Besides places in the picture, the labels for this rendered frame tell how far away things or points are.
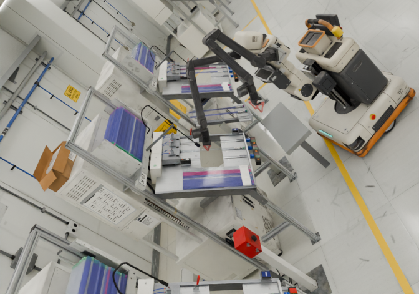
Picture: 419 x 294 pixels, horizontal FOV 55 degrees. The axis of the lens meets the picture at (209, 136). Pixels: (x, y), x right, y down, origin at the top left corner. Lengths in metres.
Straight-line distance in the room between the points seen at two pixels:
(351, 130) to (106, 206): 1.91
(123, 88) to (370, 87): 2.25
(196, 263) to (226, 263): 0.24
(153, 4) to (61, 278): 5.83
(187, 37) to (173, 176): 4.87
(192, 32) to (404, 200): 5.37
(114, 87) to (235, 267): 2.02
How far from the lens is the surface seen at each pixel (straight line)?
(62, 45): 6.10
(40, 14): 6.02
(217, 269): 3.48
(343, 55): 3.09
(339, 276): 3.08
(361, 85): 3.24
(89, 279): 2.06
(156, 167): 2.97
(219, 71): 4.49
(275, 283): 2.37
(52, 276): 2.21
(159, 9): 7.45
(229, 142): 3.32
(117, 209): 2.98
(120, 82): 4.04
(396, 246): 2.95
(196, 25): 7.49
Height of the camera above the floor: 2.36
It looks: 25 degrees down
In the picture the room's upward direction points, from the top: 52 degrees counter-clockwise
